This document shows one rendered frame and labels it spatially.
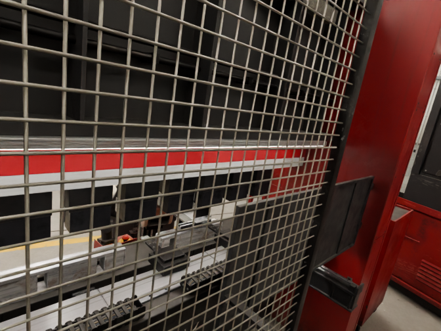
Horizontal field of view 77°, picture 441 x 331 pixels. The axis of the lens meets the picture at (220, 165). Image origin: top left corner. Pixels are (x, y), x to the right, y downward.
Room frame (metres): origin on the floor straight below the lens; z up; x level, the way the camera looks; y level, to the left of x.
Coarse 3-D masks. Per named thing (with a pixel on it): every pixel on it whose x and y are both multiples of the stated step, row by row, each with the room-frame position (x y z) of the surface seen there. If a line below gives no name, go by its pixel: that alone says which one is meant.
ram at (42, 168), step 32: (0, 160) 0.75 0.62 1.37; (32, 160) 0.80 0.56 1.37; (96, 160) 0.93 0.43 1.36; (128, 160) 1.01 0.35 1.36; (160, 160) 1.11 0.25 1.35; (192, 160) 1.23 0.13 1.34; (224, 160) 1.38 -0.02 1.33; (256, 160) 1.56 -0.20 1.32; (288, 160) 1.79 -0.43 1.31; (0, 192) 0.74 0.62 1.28; (32, 192) 0.80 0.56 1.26
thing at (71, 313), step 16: (192, 256) 1.03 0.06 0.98; (208, 256) 1.05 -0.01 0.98; (224, 256) 1.07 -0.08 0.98; (176, 272) 0.91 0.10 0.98; (128, 288) 0.79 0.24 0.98; (144, 288) 0.80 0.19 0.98; (176, 288) 0.83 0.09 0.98; (64, 304) 0.68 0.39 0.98; (80, 304) 0.69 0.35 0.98; (96, 304) 0.70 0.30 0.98; (16, 320) 0.60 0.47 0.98; (32, 320) 0.61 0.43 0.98; (48, 320) 0.62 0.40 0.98; (64, 320) 0.63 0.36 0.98
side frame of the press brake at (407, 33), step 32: (384, 0) 1.75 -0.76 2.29; (416, 0) 1.63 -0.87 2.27; (352, 32) 1.84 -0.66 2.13; (384, 32) 1.71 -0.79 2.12; (416, 32) 1.60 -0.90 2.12; (384, 64) 1.68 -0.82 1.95; (416, 64) 1.57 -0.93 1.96; (384, 96) 1.65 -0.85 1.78; (416, 96) 1.54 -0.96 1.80; (352, 128) 1.74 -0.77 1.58; (384, 128) 1.62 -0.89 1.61; (416, 128) 1.66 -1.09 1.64; (352, 160) 1.70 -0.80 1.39; (384, 160) 1.58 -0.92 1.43; (288, 192) 1.98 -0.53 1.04; (384, 192) 1.55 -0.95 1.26; (384, 224) 1.63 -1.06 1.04; (352, 256) 1.59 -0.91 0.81; (320, 320) 1.65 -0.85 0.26; (352, 320) 1.61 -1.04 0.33
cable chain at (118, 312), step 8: (136, 296) 0.70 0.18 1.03; (120, 304) 0.66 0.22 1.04; (128, 304) 0.67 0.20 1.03; (136, 304) 0.70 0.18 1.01; (96, 312) 0.62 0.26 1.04; (112, 312) 0.64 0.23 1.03; (120, 312) 0.64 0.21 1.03; (128, 312) 0.63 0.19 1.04; (136, 312) 0.65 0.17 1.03; (80, 320) 0.58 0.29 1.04; (96, 320) 0.60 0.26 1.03; (104, 320) 0.60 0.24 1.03; (112, 320) 0.60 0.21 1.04; (120, 320) 0.61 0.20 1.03; (56, 328) 0.55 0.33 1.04; (72, 328) 0.56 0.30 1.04; (80, 328) 0.56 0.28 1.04; (88, 328) 0.57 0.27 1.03; (96, 328) 0.57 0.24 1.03; (104, 328) 0.58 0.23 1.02; (112, 328) 0.60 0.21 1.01
